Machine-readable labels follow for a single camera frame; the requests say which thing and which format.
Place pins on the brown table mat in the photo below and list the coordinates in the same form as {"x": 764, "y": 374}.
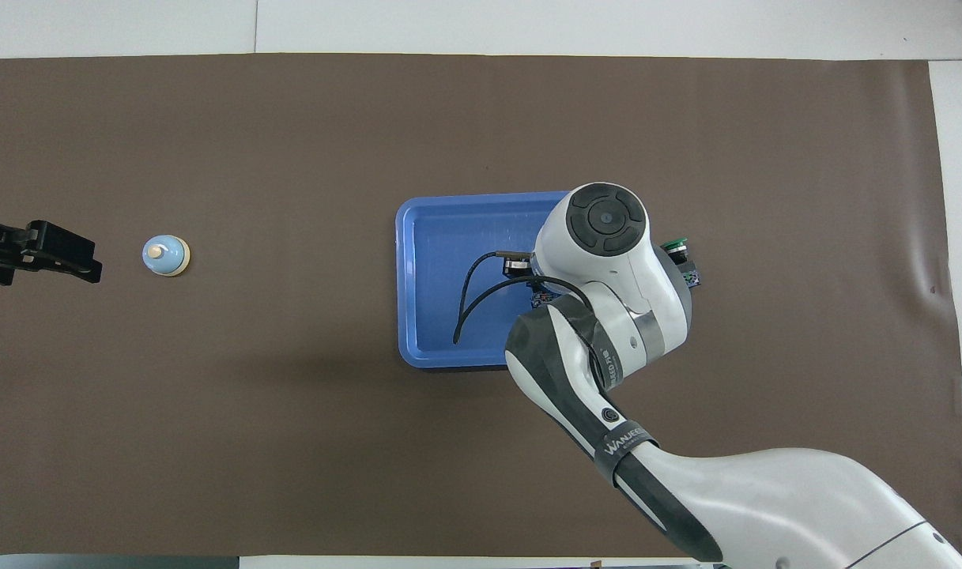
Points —
{"x": 291, "y": 442}

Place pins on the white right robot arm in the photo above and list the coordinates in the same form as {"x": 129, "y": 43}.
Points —
{"x": 607, "y": 261}

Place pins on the blue plastic tray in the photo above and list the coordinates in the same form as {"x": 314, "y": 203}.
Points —
{"x": 433, "y": 261}

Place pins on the red push button switch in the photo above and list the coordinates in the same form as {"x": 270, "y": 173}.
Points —
{"x": 544, "y": 300}

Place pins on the green push button switch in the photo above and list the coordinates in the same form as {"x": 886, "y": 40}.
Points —
{"x": 675, "y": 246}

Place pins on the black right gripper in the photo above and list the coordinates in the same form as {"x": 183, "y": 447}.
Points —
{"x": 516, "y": 266}

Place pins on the light blue call bell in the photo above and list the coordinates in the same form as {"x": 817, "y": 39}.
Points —
{"x": 165, "y": 257}

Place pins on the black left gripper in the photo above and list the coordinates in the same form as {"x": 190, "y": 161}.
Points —
{"x": 62, "y": 243}

